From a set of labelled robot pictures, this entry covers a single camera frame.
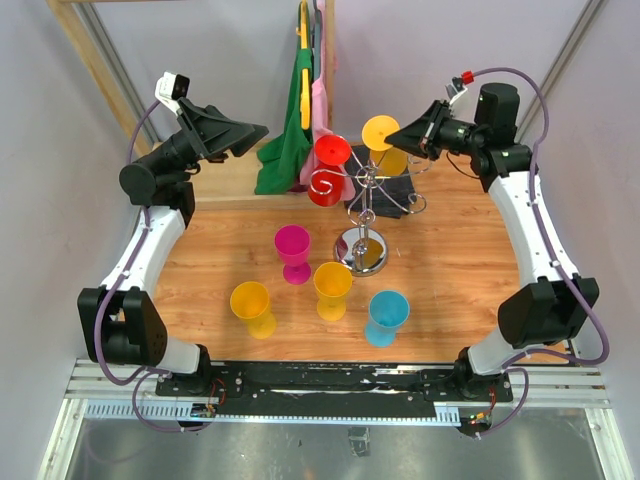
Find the chrome wine glass rack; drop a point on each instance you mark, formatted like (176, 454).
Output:
(361, 249)

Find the aluminium frame rail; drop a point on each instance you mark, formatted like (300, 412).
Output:
(566, 387)

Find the green hanging shirt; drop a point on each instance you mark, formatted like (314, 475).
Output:
(283, 157)

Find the yellow clothes hanger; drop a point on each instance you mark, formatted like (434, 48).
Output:
(304, 65)

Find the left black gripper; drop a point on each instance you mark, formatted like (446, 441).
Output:
(207, 129)

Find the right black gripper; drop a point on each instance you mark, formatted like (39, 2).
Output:
(421, 136)

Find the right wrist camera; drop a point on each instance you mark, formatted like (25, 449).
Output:
(457, 86)

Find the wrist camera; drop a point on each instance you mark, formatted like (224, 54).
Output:
(170, 87)
(457, 86)

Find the red plastic wine glass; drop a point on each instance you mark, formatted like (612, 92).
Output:
(327, 179)

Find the magenta plastic wine glass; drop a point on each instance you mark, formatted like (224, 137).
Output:
(293, 245)

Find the cyan plastic wine glass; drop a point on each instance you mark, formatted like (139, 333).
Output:
(388, 311)

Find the grey clothes hanger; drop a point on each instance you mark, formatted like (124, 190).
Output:
(317, 33)

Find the wooden clothes rack frame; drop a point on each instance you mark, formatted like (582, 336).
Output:
(228, 186)

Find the dark grey folded cloth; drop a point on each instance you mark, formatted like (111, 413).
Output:
(399, 188)

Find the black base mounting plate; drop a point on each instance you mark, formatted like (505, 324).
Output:
(325, 391)

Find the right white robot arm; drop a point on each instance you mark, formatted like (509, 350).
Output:
(549, 307)

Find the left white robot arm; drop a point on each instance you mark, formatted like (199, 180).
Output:
(123, 331)

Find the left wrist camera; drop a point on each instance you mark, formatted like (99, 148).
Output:
(170, 87)

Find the pink hanging shirt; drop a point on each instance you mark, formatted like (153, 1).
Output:
(320, 113)

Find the yellow wine glass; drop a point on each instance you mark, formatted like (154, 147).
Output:
(250, 302)
(389, 160)
(332, 282)

